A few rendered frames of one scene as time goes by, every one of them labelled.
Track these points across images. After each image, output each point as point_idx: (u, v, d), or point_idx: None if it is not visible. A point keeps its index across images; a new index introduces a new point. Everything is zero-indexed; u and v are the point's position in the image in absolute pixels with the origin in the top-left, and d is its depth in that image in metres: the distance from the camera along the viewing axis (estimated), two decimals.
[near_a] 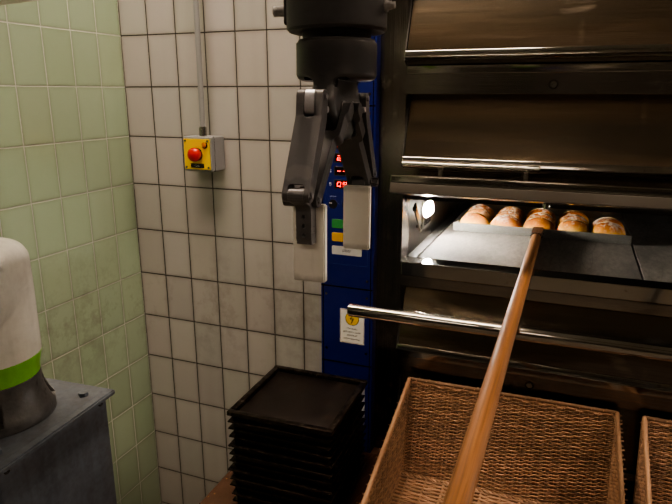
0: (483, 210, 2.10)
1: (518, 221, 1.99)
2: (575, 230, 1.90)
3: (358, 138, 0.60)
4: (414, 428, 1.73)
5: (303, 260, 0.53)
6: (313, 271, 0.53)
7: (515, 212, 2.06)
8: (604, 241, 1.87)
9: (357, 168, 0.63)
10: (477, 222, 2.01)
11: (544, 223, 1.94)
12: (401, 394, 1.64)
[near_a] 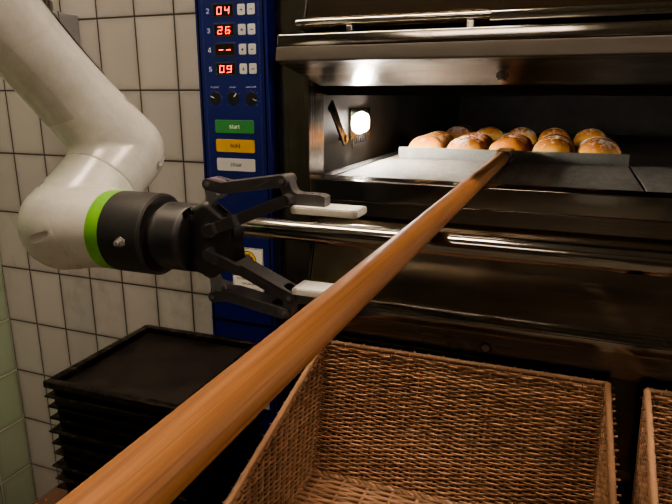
0: (439, 134, 1.64)
1: (482, 143, 1.52)
2: (555, 150, 1.44)
3: (235, 226, 0.62)
4: (333, 410, 1.27)
5: None
6: None
7: (479, 136, 1.60)
8: (592, 163, 1.41)
9: (272, 212, 0.61)
10: (429, 146, 1.55)
11: (514, 143, 1.48)
12: None
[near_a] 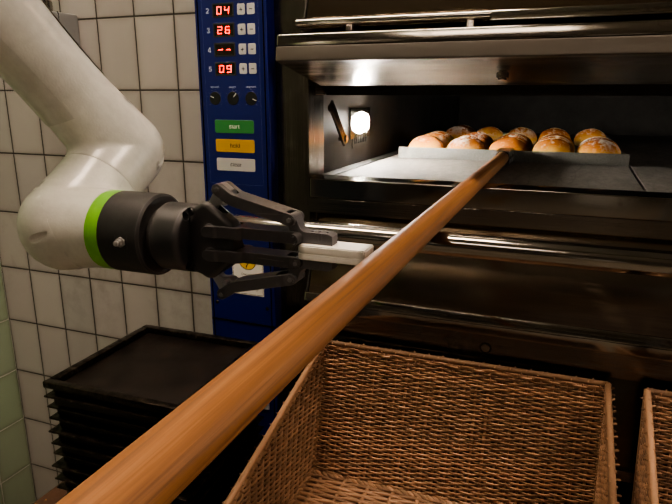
0: (439, 134, 1.63)
1: (482, 143, 1.52)
2: (555, 150, 1.44)
3: (235, 238, 0.62)
4: (333, 411, 1.27)
5: None
6: (358, 263, 0.59)
7: (479, 136, 1.60)
8: (592, 163, 1.41)
9: (276, 240, 0.62)
10: (429, 146, 1.55)
11: (514, 143, 1.48)
12: None
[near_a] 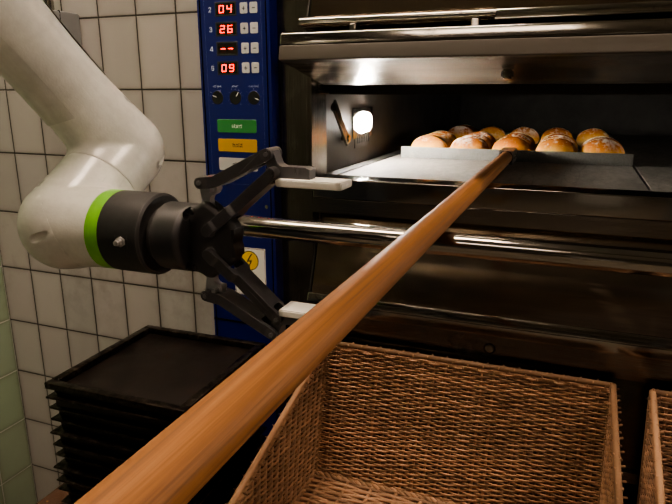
0: (442, 134, 1.63)
1: (485, 143, 1.52)
2: (559, 150, 1.43)
3: (231, 217, 0.62)
4: (335, 411, 1.26)
5: None
6: None
7: (482, 135, 1.59)
8: (596, 163, 1.40)
9: (263, 191, 0.61)
10: (432, 146, 1.54)
11: (517, 143, 1.47)
12: None
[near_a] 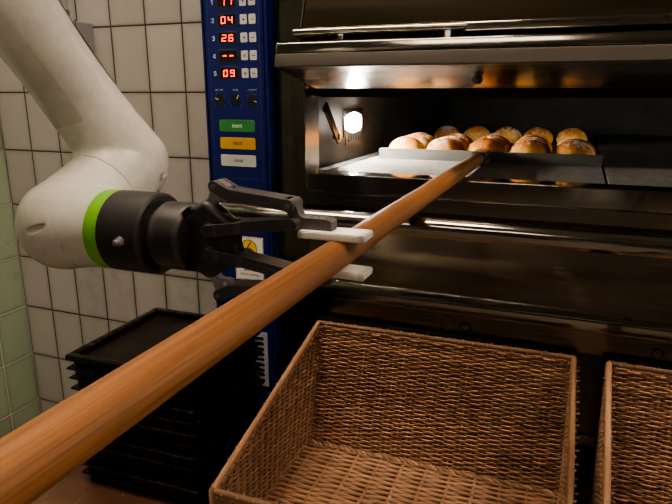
0: (419, 135, 1.66)
1: (460, 144, 1.55)
2: (531, 151, 1.47)
3: (235, 234, 0.62)
4: (327, 386, 1.39)
5: None
6: (357, 277, 0.59)
7: (458, 137, 1.62)
8: (567, 164, 1.44)
9: (276, 230, 0.61)
10: (409, 147, 1.58)
11: (491, 144, 1.51)
12: (304, 340, 1.30)
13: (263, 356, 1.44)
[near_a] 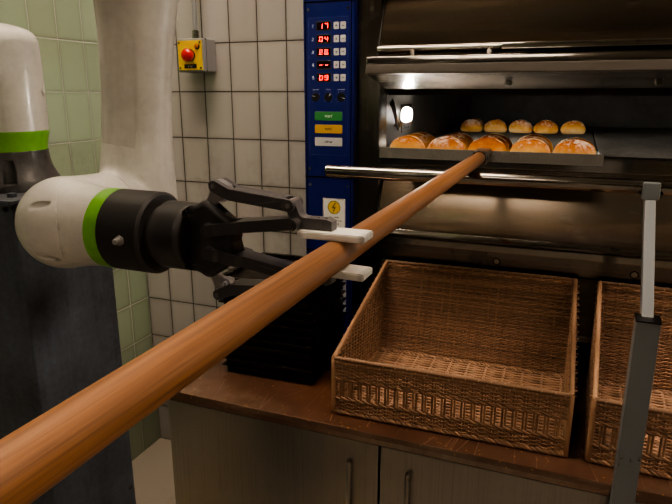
0: (420, 135, 1.66)
1: (461, 143, 1.55)
2: (532, 150, 1.47)
3: (235, 233, 0.62)
4: (392, 309, 1.87)
5: None
6: (357, 278, 0.59)
7: (459, 136, 1.62)
8: (568, 163, 1.43)
9: (276, 229, 0.61)
10: (409, 146, 1.58)
11: (492, 143, 1.51)
12: (379, 272, 1.78)
13: (342, 289, 1.92)
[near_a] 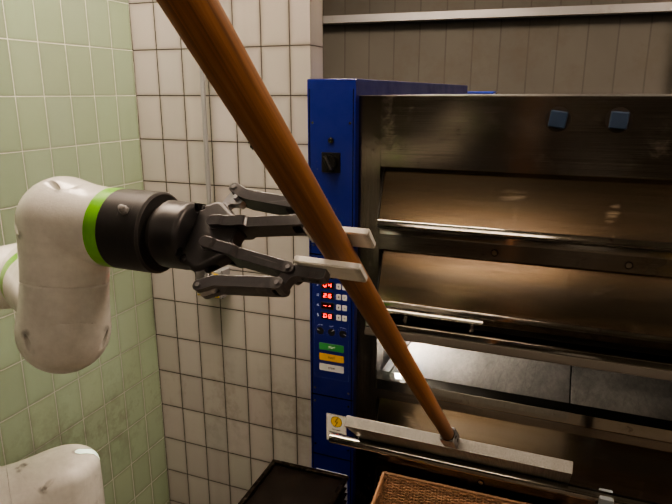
0: None
1: None
2: None
3: (240, 226, 0.63)
4: None
5: (345, 276, 0.59)
6: (352, 273, 0.58)
7: None
8: (536, 465, 1.38)
9: (281, 229, 0.63)
10: None
11: None
12: (376, 488, 2.00)
13: None
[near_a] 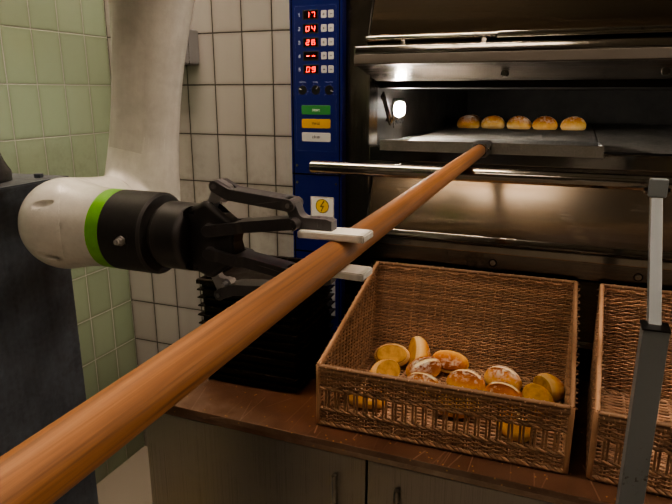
0: None
1: (440, 363, 1.58)
2: None
3: (236, 234, 0.62)
4: (383, 313, 1.78)
5: None
6: (356, 278, 0.59)
7: None
8: (568, 155, 1.43)
9: (276, 229, 0.61)
10: None
11: None
12: (369, 274, 1.69)
13: (331, 292, 1.83)
